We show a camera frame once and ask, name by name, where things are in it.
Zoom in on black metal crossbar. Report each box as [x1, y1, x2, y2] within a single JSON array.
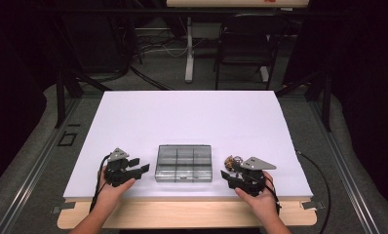
[[45, 8, 346, 19]]

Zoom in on black folding chair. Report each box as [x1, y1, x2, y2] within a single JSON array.
[[213, 13, 290, 92]]

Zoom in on tangled floor cables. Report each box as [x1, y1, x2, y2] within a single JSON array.
[[130, 30, 190, 61]]

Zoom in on person's right hand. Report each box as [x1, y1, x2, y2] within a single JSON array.
[[234, 171, 282, 227]]

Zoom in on clear plastic compartment box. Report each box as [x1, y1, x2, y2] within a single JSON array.
[[154, 143, 213, 183]]

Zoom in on white desk leg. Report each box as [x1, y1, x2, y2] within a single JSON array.
[[183, 16, 196, 85]]

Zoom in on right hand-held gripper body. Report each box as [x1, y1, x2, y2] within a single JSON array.
[[229, 156, 278, 198]]

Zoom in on metal floor rail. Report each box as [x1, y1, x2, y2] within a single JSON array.
[[0, 97, 83, 234], [307, 97, 383, 234]]

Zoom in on short white desk foot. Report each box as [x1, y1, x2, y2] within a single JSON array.
[[259, 65, 270, 83]]

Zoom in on left hand-held gripper black cable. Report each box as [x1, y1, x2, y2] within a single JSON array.
[[89, 154, 112, 215]]

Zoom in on pile of small brown pieces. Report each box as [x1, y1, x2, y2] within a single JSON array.
[[223, 154, 246, 172]]

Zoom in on hand-held gripper black cable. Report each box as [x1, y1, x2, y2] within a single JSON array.
[[89, 154, 112, 215], [261, 170, 283, 217]]

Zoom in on white table cover sheet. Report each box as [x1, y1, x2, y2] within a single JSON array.
[[62, 90, 314, 200]]

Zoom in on thick black floor cable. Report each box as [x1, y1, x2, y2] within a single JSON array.
[[129, 65, 173, 92]]

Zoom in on black metal stand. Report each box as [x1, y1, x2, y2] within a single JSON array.
[[54, 69, 68, 129], [322, 72, 333, 133]]

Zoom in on right hand-held gripper black cable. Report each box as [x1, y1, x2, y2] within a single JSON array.
[[261, 170, 283, 217]]

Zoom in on thin black floor cable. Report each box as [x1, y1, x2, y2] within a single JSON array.
[[295, 149, 332, 234]]

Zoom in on grey metal table clamp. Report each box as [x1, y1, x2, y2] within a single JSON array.
[[51, 201, 76, 215], [300, 200, 327, 211]]

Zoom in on person's left hand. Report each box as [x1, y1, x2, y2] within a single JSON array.
[[95, 165, 136, 210]]

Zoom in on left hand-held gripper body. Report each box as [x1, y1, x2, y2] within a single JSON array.
[[103, 147, 144, 188]]

